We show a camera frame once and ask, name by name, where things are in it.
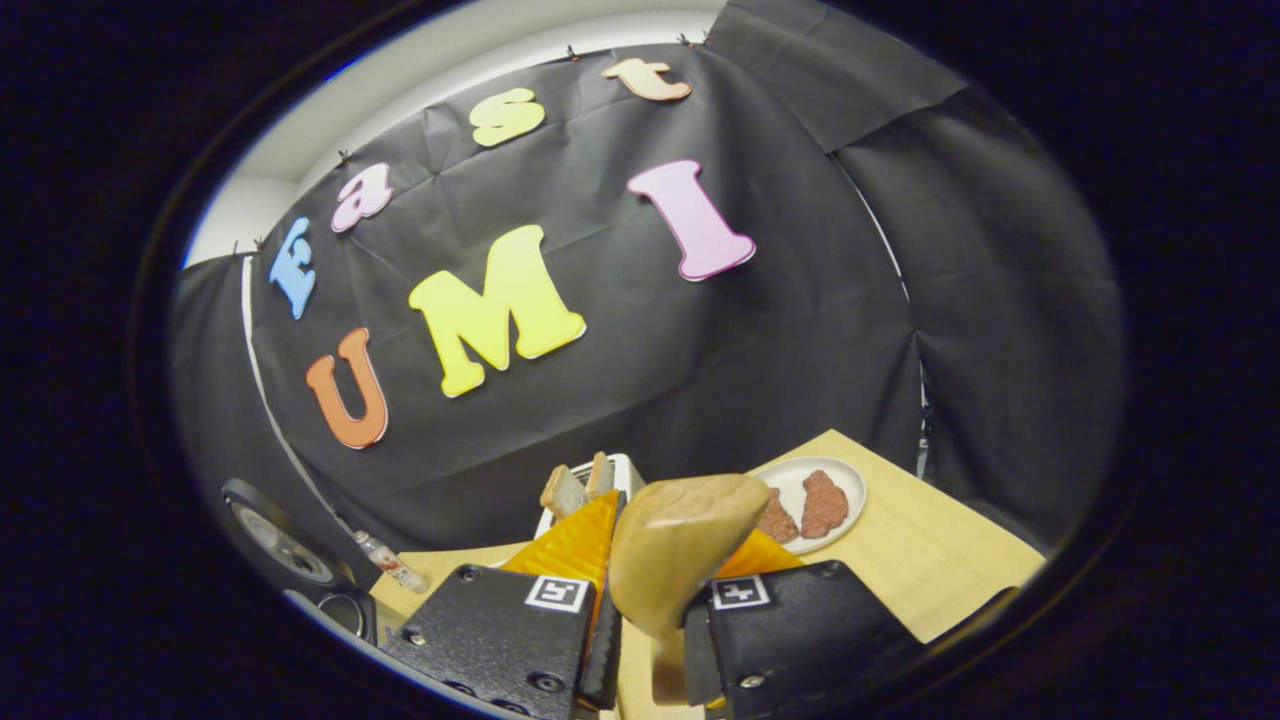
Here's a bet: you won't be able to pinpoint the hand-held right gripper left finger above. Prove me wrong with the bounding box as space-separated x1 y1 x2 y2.
385 490 627 720

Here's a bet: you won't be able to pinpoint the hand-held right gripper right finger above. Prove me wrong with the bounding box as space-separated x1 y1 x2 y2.
683 528 926 720

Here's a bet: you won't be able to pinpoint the wooden spoon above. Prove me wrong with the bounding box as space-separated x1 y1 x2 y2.
608 473 771 706

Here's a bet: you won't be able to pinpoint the black rice cooker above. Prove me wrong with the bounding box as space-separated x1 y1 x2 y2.
222 478 379 646

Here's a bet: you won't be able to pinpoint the brown meat piece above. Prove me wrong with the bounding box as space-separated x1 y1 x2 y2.
757 487 801 545
800 470 850 540

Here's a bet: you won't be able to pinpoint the small clear bottle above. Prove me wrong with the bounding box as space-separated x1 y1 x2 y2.
352 530 429 594

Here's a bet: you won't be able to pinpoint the white plate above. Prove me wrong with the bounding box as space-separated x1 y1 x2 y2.
745 457 868 556

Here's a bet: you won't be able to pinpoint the white toaster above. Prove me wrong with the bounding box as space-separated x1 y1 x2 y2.
535 452 647 541

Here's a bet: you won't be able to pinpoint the black backdrop cloth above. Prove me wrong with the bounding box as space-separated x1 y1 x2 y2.
168 0 1126 561

